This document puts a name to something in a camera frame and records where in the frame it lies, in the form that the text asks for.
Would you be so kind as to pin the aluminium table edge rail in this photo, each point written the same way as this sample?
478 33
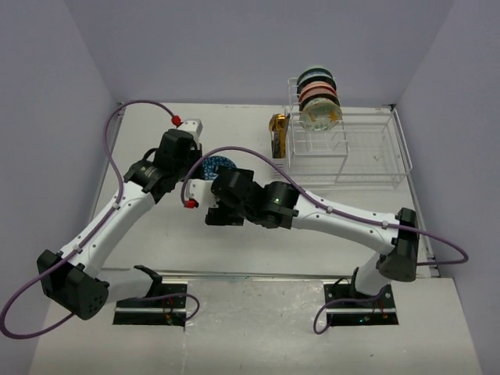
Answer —
108 183

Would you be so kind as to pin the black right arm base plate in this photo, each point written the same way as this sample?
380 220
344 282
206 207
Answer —
381 312

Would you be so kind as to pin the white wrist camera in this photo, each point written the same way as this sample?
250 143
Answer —
193 127
198 193

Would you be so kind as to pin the white wire dish rack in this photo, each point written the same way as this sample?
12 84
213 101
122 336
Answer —
366 147

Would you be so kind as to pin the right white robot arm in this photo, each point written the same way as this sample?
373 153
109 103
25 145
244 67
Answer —
392 236

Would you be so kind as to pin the white perforated cutlery holder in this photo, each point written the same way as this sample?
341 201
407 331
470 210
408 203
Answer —
278 160

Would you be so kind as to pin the teal rim back bowl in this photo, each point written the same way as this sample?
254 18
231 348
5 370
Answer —
314 71

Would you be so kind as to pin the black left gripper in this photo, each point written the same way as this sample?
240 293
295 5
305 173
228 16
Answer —
196 154

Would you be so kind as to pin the pink rim bowl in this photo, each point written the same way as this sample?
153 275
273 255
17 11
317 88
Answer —
318 84

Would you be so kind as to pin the cream bowl with star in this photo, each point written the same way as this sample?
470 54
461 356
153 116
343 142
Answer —
320 114

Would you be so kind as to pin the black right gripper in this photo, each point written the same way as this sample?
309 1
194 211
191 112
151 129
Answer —
222 214

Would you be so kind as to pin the gold utensil in holder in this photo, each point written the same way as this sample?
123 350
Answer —
278 133

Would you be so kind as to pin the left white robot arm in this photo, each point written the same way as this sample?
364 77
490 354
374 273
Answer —
73 276

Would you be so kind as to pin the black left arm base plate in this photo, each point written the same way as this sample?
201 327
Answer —
170 312

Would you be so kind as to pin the blue triangle pattern bowl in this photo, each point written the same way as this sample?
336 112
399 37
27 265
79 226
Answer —
212 165

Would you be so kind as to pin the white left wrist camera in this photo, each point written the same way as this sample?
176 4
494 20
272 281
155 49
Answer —
193 127

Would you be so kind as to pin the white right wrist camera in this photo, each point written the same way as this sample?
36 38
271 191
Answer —
198 193

